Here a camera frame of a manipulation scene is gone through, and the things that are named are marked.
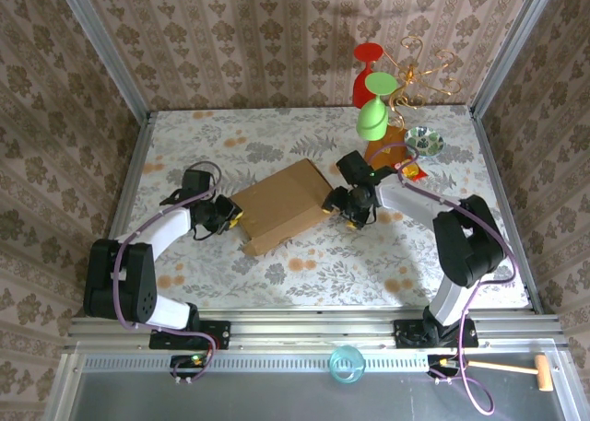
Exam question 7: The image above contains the green patterned ceramic bowl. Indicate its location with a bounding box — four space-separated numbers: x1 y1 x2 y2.
404 124 445 158

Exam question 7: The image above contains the grey slotted cable duct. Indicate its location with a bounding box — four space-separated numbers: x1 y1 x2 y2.
82 352 561 372

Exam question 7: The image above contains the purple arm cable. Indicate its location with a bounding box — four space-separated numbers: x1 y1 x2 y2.
367 143 517 414
112 161 222 385

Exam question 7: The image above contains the grey metal tray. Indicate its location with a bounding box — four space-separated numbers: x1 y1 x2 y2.
45 346 582 421

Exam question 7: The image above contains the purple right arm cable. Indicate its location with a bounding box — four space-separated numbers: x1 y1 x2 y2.
367 143 517 414

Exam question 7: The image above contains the green plastic goblet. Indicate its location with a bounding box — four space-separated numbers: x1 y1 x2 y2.
356 72 398 142

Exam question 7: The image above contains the red plastic goblet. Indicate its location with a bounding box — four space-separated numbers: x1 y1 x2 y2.
352 42 385 109

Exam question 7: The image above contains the red and yellow snack packet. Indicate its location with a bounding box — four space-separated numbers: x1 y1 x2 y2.
391 158 429 182

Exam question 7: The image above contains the gold wire stand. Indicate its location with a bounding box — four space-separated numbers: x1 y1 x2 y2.
385 34 463 130

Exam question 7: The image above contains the brown cardboard box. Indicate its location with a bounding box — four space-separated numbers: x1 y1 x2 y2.
229 158 334 257

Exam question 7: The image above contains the small black electronics board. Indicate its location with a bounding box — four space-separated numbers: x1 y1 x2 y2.
427 354 462 379
170 354 208 379

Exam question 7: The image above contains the teal glass cup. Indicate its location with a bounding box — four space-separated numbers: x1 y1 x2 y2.
328 345 367 385

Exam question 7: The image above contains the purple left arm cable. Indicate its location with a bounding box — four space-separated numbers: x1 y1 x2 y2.
112 161 222 385

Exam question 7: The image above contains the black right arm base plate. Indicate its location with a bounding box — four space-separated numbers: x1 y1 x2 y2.
393 318 480 348

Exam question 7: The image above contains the wooden mallet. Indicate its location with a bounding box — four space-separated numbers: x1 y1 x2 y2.
467 354 553 392

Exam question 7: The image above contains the aluminium frame post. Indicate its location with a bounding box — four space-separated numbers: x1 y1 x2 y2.
50 0 151 118
470 0 563 118

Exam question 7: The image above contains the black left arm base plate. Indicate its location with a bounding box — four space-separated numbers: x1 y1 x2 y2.
149 320 231 350

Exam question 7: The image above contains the aluminium mounting rail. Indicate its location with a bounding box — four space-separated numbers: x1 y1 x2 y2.
64 312 566 354

